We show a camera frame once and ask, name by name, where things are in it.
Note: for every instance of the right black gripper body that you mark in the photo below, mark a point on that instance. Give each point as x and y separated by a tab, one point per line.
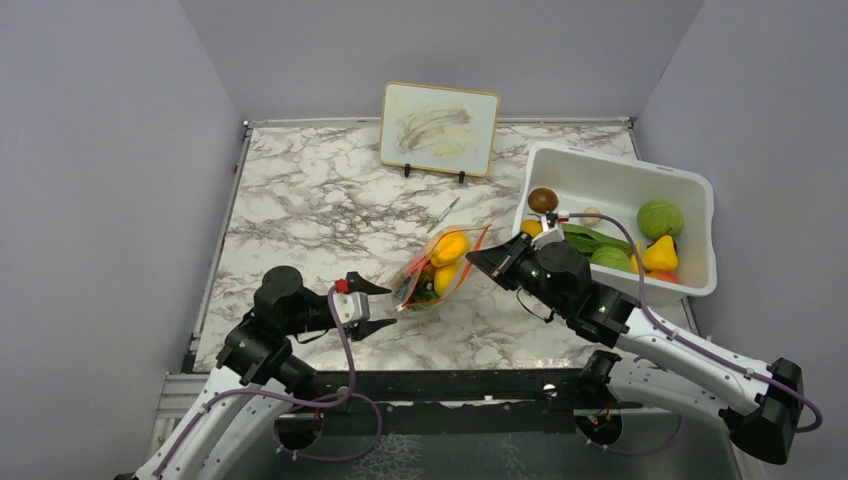
526	273

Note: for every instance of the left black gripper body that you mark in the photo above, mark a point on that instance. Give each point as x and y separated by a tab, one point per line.
320	311

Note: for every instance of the yellow bell pepper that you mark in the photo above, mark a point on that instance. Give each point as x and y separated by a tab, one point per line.
450	248

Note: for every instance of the yellow mango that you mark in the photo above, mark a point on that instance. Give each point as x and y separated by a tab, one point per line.
443	277

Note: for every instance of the clear zip bag orange zipper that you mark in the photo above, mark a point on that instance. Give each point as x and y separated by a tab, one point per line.
476	236

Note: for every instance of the toy pineapple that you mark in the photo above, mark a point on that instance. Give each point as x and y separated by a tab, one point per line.
414	290

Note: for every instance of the red carrot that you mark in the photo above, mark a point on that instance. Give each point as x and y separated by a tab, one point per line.
415	265

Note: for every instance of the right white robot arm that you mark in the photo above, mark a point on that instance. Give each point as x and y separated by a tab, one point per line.
758	402

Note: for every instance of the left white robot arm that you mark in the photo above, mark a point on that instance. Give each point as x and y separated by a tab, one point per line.
257	377

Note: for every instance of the small orange fruit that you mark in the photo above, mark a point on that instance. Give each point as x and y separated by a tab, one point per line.
531	227

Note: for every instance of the grey pen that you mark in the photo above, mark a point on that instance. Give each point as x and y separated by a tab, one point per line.
442	216

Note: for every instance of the brown kiwi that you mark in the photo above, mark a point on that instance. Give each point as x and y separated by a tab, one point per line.
543	200

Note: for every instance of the green leafy vegetable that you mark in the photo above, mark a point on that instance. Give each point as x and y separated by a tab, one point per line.
601	250

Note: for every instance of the white garlic bulb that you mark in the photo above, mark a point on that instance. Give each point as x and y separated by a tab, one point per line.
590	217

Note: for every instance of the white plastic bin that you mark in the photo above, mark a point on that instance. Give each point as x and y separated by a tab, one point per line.
618	187

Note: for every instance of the yellow pear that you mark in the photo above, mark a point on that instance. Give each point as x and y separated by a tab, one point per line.
659	256

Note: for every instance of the red apple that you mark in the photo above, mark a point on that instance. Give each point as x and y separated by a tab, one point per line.
669	276

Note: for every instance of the green cabbage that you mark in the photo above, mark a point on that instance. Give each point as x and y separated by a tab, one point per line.
658	218

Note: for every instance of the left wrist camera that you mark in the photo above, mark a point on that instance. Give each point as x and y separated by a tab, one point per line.
349	307

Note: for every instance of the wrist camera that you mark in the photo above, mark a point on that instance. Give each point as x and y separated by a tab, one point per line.
349	307
552	231

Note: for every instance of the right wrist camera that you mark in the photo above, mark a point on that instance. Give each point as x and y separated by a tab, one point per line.
552	231

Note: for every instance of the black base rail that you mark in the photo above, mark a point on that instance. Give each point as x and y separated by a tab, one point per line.
434	402

